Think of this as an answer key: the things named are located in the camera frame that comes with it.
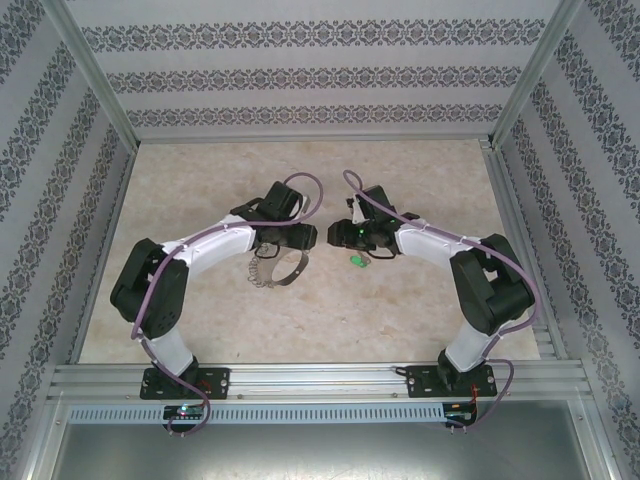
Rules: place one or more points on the green key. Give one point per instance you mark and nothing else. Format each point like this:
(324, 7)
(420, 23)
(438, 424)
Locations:
(356, 261)

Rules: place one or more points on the large metal keyring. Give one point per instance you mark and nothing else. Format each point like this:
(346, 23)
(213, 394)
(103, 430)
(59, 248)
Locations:
(298, 272)

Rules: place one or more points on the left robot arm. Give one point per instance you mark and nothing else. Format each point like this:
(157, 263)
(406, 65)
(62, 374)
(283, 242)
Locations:
(215, 245)

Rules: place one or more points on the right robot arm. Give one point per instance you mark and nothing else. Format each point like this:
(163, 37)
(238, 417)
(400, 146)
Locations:
(430, 242)

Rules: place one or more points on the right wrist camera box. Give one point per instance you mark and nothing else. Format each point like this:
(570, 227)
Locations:
(357, 212)

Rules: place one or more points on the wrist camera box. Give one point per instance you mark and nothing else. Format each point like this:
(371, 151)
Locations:
(357, 212)
(303, 202)

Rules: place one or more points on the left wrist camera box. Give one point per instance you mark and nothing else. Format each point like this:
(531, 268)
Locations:
(303, 202)

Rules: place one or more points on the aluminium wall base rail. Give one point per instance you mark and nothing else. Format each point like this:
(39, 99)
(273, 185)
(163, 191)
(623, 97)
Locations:
(310, 137)

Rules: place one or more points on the aluminium side rail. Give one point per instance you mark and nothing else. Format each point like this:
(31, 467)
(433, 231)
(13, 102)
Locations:
(110, 225)
(510, 200)

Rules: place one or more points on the aluminium mounting rail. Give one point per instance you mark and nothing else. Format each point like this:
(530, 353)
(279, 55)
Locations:
(310, 380)

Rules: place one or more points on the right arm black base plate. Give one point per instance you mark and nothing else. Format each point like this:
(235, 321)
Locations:
(420, 382)

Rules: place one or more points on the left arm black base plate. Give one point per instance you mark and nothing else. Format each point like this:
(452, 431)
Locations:
(217, 382)

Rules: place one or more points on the aluminium corner post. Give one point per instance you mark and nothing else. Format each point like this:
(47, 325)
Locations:
(90, 70)
(537, 70)

